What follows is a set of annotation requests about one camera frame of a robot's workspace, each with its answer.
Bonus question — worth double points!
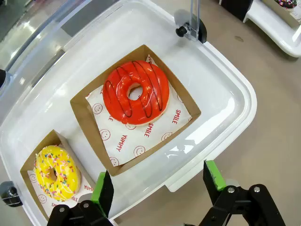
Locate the black lid hinge bracket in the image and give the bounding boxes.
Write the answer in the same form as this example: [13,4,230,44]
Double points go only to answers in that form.
[220,0,253,22]

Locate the brown cardboard donut tray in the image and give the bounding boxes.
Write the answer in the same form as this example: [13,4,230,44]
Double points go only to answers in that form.
[268,0,301,28]
[20,129,97,222]
[70,44,202,177]

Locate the yellow sprinkled donut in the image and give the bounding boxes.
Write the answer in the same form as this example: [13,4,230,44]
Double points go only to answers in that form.
[33,145,82,202]

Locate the chocolate sprinkled donut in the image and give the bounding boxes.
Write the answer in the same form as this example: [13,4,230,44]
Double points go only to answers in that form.
[277,0,298,9]

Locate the white display case base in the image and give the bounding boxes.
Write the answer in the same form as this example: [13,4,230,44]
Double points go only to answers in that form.
[0,0,258,226]
[242,0,301,58]

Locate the red glazed donut chocolate stripes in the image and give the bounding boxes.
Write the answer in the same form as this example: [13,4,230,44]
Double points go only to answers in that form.
[103,60,170,125]

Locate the clear dome display lid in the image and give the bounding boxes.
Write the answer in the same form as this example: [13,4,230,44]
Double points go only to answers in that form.
[0,0,200,128]

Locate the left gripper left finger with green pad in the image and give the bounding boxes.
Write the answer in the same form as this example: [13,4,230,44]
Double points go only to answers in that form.
[47,169,115,226]

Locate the black lid hinge knob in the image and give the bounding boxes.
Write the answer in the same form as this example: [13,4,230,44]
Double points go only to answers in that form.
[175,9,207,43]
[0,180,24,208]

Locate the white printed paper liner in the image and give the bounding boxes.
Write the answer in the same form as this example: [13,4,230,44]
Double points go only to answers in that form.
[86,54,192,167]
[27,169,96,212]

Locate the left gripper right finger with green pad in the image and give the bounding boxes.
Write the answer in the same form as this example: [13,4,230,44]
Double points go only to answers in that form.
[198,160,286,226]

